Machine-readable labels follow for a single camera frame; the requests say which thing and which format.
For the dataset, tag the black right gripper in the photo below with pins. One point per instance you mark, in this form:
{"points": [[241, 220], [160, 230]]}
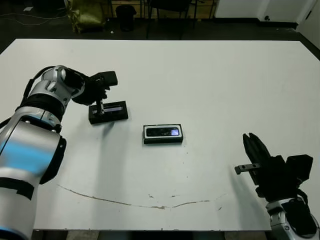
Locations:
{"points": [[275, 180]]}

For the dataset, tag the black box base white insert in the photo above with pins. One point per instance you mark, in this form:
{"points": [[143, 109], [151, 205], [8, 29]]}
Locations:
{"points": [[162, 141]]}

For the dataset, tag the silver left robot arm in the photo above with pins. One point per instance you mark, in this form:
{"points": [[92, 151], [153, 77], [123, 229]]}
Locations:
{"points": [[25, 140]]}

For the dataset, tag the black door stopper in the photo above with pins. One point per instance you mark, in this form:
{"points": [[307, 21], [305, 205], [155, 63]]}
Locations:
{"points": [[267, 17]]}

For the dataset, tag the black waste bin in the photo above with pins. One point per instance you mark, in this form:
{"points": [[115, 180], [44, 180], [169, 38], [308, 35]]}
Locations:
{"points": [[126, 17]]}

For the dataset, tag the crumpled shiny plastic bag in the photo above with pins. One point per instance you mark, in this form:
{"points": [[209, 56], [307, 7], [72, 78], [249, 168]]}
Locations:
{"points": [[87, 16]]}

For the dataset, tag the small black camera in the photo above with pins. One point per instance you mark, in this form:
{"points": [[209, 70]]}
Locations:
{"points": [[161, 132]]}

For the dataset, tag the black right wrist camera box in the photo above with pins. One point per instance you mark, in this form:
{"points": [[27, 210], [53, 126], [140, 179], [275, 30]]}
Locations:
{"points": [[300, 166]]}

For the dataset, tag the black office chair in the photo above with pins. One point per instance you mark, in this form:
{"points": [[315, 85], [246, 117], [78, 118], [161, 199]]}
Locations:
{"points": [[173, 6]]}

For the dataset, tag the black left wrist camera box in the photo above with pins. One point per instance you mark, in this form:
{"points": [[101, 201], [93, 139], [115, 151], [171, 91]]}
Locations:
{"points": [[107, 78]]}

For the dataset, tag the white paper sheet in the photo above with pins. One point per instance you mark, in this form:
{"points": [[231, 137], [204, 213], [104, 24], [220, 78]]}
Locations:
{"points": [[28, 9]]}

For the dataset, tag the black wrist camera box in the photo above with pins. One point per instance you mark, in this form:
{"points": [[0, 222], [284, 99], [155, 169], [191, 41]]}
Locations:
{"points": [[300, 166], [107, 78]]}

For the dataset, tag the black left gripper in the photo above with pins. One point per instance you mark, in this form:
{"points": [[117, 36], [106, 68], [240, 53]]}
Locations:
{"points": [[92, 92]]}

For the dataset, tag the black box lid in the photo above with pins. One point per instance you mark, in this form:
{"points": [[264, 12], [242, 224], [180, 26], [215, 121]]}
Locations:
{"points": [[117, 117]]}

